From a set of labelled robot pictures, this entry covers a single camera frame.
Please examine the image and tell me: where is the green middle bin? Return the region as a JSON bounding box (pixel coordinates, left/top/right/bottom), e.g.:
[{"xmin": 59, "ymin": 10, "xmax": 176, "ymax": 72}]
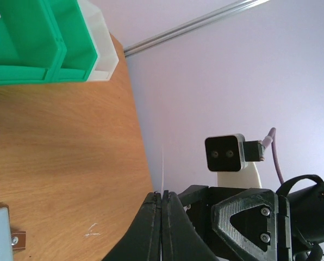
[{"xmin": 48, "ymin": 1, "xmax": 98, "ymax": 83}]

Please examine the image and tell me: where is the right aluminium frame post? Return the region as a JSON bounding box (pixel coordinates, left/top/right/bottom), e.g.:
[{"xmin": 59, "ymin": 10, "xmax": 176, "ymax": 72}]
[{"xmin": 124, "ymin": 0, "xmax": 268, "ymax": 58}]

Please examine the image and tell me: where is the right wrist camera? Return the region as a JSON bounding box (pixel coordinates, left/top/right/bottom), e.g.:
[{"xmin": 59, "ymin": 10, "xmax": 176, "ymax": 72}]
[{"xmin": 204, "ymin": 133, "xmax": 266, "ymax": 188}]

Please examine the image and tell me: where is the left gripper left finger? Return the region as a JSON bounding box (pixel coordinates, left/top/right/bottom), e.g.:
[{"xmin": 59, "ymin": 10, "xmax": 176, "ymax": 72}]
[{"xmin": 103, "ymin": 192, "xmax": 161, "ymax": 260}]

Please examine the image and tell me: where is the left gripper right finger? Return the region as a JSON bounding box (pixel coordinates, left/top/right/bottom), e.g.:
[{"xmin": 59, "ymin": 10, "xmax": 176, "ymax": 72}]
[{"xmin": 161, "ymin": 190, "xmax": 217, "ymax": 261}]

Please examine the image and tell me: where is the brown leather card holder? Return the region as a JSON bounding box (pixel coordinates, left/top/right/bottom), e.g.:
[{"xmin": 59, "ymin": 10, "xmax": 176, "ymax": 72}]
[{"xmin": 0, "ymin": 205, "xmax": 26, "ymax": 261}]

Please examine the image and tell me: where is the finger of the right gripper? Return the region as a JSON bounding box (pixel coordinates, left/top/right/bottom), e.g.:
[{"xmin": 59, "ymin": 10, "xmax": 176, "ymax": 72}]
[{"xmin": 211, "ymin": 189, "xmax": 278, "ymax": 260}]

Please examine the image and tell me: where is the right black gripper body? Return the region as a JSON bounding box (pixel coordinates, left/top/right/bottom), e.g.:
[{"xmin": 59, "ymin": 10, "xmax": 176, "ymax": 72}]
[{"xmin": 177, "ymin": 184, "xmax": 292, "ymax": 261}]

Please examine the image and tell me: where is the green left bin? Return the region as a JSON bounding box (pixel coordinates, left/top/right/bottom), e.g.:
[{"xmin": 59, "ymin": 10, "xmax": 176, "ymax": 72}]
[{"xmin": 0, "ymin": 1, "xmax": 66, "ymax": 85}]

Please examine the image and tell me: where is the green bin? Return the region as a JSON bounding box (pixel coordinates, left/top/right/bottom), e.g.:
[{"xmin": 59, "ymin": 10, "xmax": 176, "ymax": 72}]
[
  {"xmin": 48, "ymin": 1, "xmax": 98, "ymax": 83},
  {"xmin": 0, "ymin": 1, "xmax": 66, "ymax": 85}
]

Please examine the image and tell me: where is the white bin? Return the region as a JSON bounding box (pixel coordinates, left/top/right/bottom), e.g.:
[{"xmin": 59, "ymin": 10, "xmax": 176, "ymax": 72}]
[{"xmin": 78, "ymin": 1, "xmax": 119, "ymax": 82}]

